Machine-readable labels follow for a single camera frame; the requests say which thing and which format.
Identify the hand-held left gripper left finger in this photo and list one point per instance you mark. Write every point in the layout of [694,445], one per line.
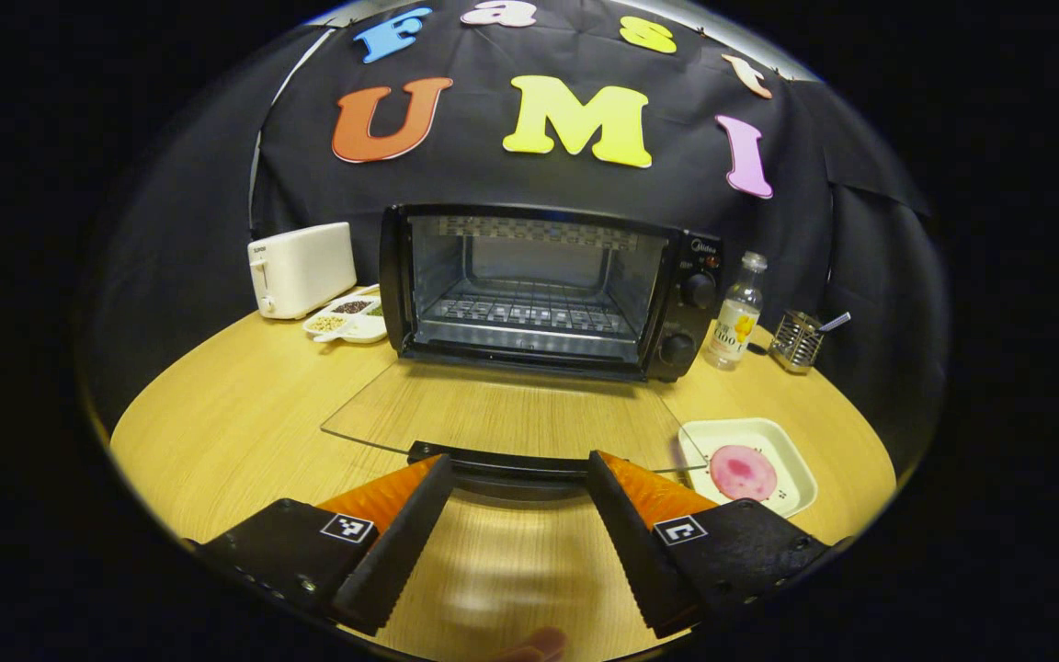
[405,538]

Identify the white square plate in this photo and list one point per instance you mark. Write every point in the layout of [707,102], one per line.
[791,460]

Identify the metal mesh utensil holder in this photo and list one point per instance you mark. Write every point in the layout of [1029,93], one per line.
[796,342]

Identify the clear glass bottle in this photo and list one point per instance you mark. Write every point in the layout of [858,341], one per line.
[734,322]

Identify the metal spoon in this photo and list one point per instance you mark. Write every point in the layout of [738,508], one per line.
[835,322]

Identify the pink round food slice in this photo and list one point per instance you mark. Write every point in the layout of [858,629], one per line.
[743,473]

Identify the black electric oven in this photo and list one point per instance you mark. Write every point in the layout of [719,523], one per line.
[677,322]

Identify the white toaster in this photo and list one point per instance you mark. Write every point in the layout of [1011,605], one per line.
[304,267]

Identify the black backdrop cloth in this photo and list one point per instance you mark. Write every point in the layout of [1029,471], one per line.
[474,184]

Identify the white divided snack dish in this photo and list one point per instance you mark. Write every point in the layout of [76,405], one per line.
[359,329]

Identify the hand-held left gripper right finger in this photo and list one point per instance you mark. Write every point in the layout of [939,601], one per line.
[635,542]

